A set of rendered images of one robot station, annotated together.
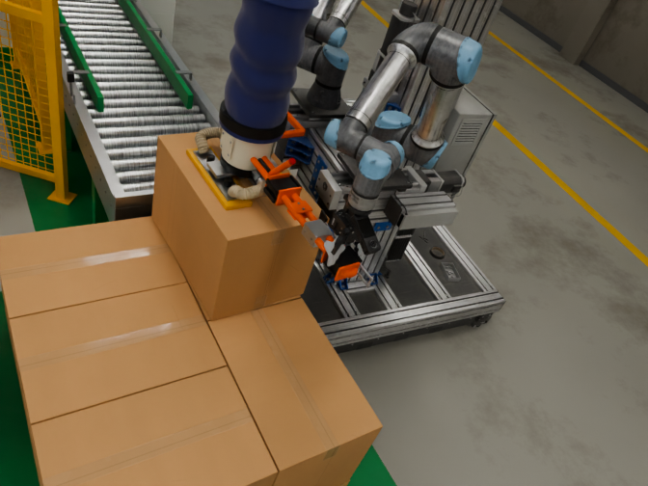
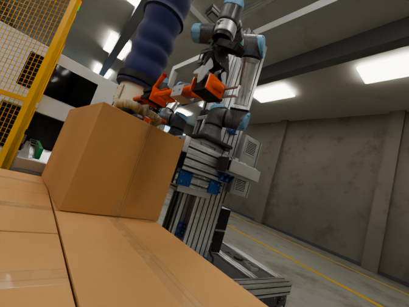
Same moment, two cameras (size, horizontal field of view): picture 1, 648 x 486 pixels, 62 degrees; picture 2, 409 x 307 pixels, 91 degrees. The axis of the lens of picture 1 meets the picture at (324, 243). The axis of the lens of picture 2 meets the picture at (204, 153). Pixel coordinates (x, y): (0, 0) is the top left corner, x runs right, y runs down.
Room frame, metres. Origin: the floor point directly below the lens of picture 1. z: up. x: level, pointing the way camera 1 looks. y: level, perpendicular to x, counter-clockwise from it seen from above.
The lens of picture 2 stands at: (0.56, -0.15, 0.78)
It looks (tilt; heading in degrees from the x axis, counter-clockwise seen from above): 8 degrees up; 3
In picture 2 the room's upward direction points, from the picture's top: 17 degrees clockwise
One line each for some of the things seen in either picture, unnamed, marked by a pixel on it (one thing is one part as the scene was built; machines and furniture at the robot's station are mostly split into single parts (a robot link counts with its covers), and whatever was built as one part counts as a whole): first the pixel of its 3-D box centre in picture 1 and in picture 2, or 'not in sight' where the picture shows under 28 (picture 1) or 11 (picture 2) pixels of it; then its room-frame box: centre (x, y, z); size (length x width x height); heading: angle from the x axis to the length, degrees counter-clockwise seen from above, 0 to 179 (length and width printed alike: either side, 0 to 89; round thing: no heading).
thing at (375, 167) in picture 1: (372, 173); (230, 14); (1.21, -0.06, 1.37); 0.09 x 0.08 x 0.11; 164
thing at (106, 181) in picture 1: (62, 78); (22, 155); (2.52, 1.65, 0.50); 2.31 x 0.05 x 0.19; 42
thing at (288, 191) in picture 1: (283, 188); (154, 98); (1.43, 0.18, 1.07); 0.10 x 0.08 x 0.06; 136
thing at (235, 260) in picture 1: (232, 217); (109, 159); (1.60, 0.36, 0.75); 0.60 x 0.40 x 0.40; 46
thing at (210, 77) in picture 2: (339, 262); (207, 88); (1.18, -0.06, 1.07); 0.08 x 0.07 x 0.05; 46
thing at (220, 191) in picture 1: (218, 173); not in sight; (1.54, 0.43, 0.97); 0.34 x 0.10 x 0.05; 46
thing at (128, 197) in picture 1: (196, 191); (84, 176); (1.88, 0.61, 0.58); 0.70 x 0.03 x 0.06; 132
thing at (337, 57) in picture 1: (332, 65); (179, 120); (2.20, 0.22, 1.20); 0.13 x 0.12 x 0.14; 81
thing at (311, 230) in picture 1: (316, 232); (182, 94); (1.28, 0.03, 1.07); 0.07 x 0.07 x 0.04; 46
